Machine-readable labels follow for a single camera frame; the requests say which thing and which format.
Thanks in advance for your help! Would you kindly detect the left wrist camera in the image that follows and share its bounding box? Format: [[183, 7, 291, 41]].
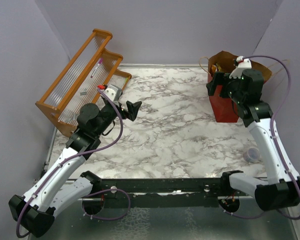
[[97, 84, 123, 105]]

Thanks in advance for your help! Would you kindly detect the small plastic cup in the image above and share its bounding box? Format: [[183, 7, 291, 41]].
[[243, 147, 261, 163]]

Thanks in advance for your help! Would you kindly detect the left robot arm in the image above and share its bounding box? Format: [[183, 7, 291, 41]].
[[8, 100, 142, 238]]

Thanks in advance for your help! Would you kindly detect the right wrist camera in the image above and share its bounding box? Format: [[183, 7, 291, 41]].
[[229, 56, 252, 79]]

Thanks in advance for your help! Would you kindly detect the wooden tiered rack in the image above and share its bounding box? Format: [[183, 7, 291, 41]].
[[35, 28, 132, 137]]

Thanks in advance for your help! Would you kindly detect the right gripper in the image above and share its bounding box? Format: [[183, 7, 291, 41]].
[[207, 71, 246, 105]]

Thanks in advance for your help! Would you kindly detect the red paper bag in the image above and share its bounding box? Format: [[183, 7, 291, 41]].
[[203, 50, 284, 123]]

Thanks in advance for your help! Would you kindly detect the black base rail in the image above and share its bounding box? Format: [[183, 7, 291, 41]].
[[80, 171, 246, 209]]

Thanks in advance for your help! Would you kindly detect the gold crispy chips bag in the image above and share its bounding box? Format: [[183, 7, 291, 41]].
[[209, 64, 222, 76]]

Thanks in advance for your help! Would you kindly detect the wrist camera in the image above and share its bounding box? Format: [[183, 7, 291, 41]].
[[229, 56, 252, 79], [97, 84, 123, 105]]

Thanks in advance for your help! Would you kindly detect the pink marker pen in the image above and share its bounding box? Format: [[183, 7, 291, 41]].
[[90, 58, 103, 78]]

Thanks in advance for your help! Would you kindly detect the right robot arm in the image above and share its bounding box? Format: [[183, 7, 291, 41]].
[[206, 69, 300, 211]]

